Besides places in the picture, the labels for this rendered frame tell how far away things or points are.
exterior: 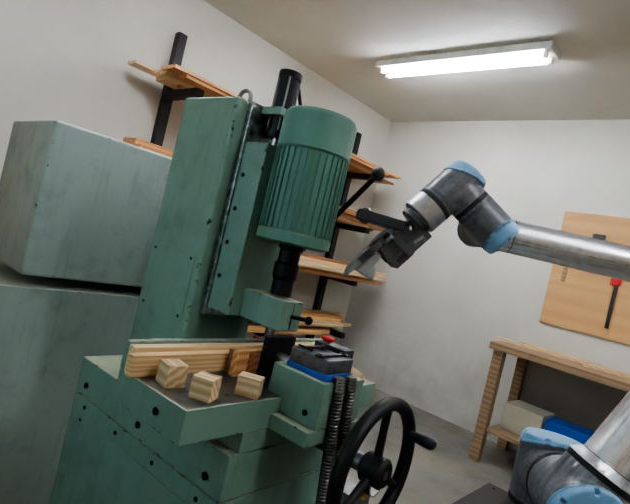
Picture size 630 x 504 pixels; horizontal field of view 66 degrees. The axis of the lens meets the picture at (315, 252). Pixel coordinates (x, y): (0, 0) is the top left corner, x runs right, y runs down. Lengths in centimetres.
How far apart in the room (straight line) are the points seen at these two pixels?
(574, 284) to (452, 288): 101
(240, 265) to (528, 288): 341
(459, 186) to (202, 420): 71
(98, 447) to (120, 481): 12
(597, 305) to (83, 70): 384
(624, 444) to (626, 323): 289
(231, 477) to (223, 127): 78
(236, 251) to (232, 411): 42
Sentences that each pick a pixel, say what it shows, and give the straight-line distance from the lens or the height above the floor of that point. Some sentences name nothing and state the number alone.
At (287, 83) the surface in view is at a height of 158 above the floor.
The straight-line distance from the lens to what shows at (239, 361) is 105.
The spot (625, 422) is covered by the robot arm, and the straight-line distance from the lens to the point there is 129.
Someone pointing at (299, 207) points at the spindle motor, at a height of 128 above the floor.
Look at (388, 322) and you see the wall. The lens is 488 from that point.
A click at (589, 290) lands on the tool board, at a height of 137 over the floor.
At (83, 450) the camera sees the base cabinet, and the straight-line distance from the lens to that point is 137.
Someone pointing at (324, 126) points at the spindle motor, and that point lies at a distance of 109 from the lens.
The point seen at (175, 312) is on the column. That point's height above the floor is 97.
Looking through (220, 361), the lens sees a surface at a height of 92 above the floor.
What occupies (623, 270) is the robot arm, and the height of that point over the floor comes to 132.
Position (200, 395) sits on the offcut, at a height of 91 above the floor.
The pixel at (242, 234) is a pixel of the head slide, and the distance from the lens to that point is 116.
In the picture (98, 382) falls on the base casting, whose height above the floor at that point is 77.
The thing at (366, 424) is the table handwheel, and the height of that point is 92.
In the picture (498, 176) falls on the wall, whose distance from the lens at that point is 460.
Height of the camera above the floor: 120
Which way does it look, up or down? level
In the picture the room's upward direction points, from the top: 13 degrees clockwise
